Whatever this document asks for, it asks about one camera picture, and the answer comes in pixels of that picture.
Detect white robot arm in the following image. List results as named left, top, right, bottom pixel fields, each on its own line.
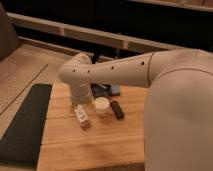
left=59, top=49, right=213, bottom=171

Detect white ceramic cup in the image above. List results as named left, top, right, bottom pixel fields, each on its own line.
left=94, top=97, right=110, bottom=117

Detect black rectangular remote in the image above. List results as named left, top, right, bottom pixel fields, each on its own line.
left=110, top=101, right=124, bottom=119

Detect white tube with label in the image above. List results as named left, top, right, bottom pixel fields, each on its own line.
left=74, top=105, right=90, bottom=129

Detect wooden slat table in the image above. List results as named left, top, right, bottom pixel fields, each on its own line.
left=36, top=84, right=147, bottom=171

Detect dark grey floor mat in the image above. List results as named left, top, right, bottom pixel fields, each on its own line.
left=0, top=84, right=52, bottom=166

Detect wooden shelf rail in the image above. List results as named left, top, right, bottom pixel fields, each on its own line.
left=6, top=12, right=213, bottom=54

